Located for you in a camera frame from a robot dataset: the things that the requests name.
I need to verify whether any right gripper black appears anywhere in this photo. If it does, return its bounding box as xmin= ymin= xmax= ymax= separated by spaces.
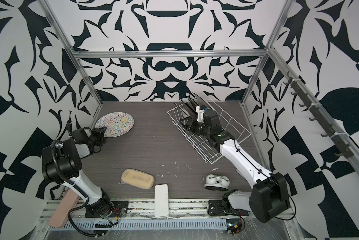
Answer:
xmin=180 ymin=116 xmax=213 ymax=139

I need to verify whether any colourful speckled round plate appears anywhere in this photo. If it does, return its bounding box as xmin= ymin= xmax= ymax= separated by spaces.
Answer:
xmin=95 ymin=112 xmax=135 ymax=138

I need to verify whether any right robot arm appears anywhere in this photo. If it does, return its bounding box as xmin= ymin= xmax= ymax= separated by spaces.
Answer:
xmin=179 ymin=117 xmax=290 ymax=223

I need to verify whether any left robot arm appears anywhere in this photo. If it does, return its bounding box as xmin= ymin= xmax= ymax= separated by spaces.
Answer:
xmin=42 ymin=123 xmax=114 ymax=217

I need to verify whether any floral square plate black rim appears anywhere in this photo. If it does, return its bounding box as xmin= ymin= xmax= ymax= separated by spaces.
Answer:
xmin=181 ymin=97 xmax=201 ymax=117

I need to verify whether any dark glass plate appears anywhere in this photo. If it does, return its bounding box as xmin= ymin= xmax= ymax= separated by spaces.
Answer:
xmin=193 ymin=93 xmax=214 ymax=111

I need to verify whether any beige sponge case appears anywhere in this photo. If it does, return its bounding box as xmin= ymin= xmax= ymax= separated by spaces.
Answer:
xmin=118 ymin=169 xmax=155 ymax=190

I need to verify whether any white round gadget black base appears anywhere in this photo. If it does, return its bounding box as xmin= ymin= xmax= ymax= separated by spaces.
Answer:
xmin=204 ymin=175 xmax=230 ymax=192

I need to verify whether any white rectangular box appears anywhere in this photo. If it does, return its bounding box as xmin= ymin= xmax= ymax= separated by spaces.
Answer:
xmin=154 ymin=184 xmax=169 ymax=219

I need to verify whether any pink eraser block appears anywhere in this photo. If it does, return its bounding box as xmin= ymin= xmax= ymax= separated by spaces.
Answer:
xmin=48 ymin=190 xmax=80 ymax=228

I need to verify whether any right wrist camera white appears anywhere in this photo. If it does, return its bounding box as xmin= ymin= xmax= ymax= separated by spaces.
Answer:
xmin=195 ymin=105 xmax=210 ymax=123

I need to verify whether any white wire dish rack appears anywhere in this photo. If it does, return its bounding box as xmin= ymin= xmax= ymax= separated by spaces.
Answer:
xmin=168 ymin=94 xmax=251 ymax=164

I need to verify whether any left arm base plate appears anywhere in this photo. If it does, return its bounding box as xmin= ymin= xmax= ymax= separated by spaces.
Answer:
xmin=85 ymin=201 xmax=129 ymax=218

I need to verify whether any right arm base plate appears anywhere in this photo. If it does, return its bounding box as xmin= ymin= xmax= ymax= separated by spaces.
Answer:
xmin=207 ymin=200 xmax=249 ymax=217

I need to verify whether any white slotted cable duct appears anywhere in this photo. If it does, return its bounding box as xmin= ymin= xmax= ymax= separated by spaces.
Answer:
xmin=76 ymin=219 xmax=227 ymax=231

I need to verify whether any wall hook rail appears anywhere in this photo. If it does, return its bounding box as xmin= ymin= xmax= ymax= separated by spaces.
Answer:
xmin=285 ymin=74 xmax=354 ymax=159

